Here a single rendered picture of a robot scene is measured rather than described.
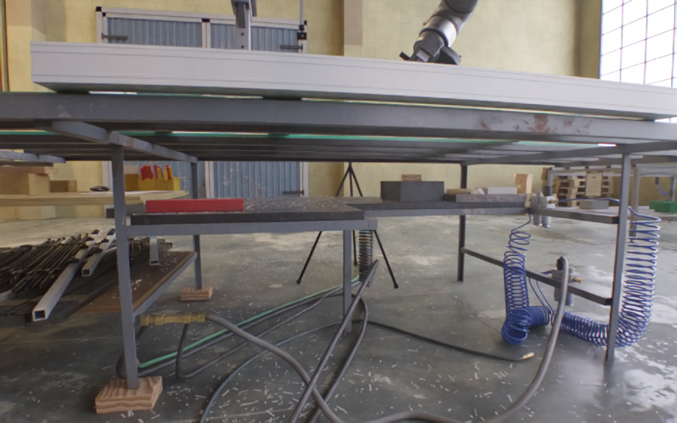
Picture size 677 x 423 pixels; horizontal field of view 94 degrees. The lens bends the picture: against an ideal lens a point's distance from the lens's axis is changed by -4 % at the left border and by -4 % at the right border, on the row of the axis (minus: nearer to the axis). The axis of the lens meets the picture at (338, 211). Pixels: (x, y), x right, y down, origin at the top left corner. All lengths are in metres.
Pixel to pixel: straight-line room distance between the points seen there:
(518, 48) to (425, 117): 9.12
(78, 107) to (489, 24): 9.23
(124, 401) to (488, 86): 1.31
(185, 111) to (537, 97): 0.76
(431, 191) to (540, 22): 9.05
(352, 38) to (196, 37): 3.12
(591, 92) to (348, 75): 0.60
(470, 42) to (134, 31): 7.18
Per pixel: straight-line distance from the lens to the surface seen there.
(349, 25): 7.70
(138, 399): 1.28
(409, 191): 1.63
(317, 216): 1.09
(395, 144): 1.39
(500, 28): 9.74
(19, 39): 8.53
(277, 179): 7.18
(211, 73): 0.70
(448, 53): 0.99
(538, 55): 10.20
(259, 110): 0.72
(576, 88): 0.99
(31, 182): 1.92
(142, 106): 0.76
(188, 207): 1.17
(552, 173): 5.81
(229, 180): 7.23
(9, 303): 1.39
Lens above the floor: 0.69
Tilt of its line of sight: 5 degrees down
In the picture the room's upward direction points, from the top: straight up
